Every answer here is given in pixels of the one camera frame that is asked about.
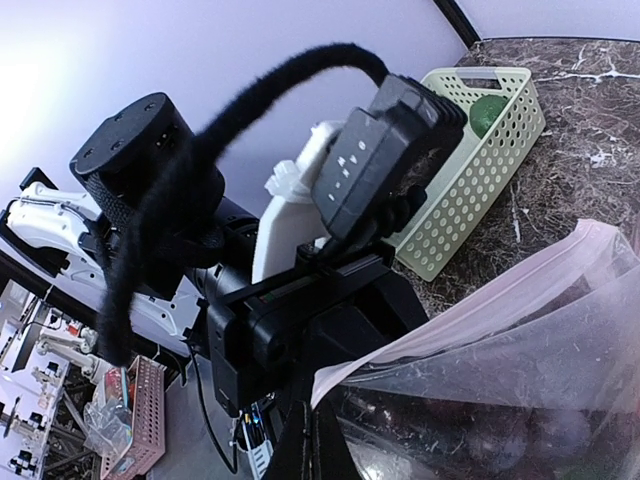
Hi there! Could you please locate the clear zip top bag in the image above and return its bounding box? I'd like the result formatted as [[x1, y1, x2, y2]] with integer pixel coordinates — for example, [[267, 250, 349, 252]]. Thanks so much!
[[311, 219, 639, 479]]

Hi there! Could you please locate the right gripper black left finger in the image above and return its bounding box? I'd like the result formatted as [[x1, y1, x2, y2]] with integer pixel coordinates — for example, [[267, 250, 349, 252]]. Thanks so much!
[[263, 400, 312, 480]]

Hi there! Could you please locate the green bell pepper toy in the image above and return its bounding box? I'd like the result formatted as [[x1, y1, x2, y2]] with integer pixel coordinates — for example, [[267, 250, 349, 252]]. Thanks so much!
[[469, 95, 508, 139]]

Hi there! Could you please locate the pink perforated plastic basket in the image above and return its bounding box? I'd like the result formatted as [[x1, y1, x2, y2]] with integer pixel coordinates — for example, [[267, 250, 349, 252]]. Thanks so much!
[[100, 356, 166, 479]]

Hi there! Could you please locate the black left frame post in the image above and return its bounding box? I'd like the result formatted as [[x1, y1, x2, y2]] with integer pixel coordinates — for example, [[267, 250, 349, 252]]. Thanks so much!
[[433, 0, 481, 48]]

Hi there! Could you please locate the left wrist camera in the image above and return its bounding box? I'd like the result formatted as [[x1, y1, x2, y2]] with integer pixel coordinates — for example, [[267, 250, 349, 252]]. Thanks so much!
[[97, 43, 466, 366]]

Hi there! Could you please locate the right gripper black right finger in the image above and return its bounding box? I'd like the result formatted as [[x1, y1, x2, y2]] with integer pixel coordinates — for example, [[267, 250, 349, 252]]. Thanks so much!
[[311, 399, 360, 480]]

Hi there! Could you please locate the green perforated plastic basket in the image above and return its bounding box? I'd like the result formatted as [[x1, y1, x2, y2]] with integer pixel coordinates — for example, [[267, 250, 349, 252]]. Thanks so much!
[[389, 67, 546, 282]]

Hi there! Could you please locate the white slotted cable duct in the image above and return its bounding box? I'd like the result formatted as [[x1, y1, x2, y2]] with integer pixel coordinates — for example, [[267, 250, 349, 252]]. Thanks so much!
[[247, 441, 273, 480]]

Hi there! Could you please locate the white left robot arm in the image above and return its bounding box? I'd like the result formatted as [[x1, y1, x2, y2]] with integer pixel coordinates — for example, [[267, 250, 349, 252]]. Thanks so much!
[[1, 93, 427, 416]]

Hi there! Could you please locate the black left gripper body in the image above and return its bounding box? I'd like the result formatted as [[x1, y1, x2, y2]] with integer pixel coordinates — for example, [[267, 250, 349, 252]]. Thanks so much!
[[207, 252, 428, 417]]

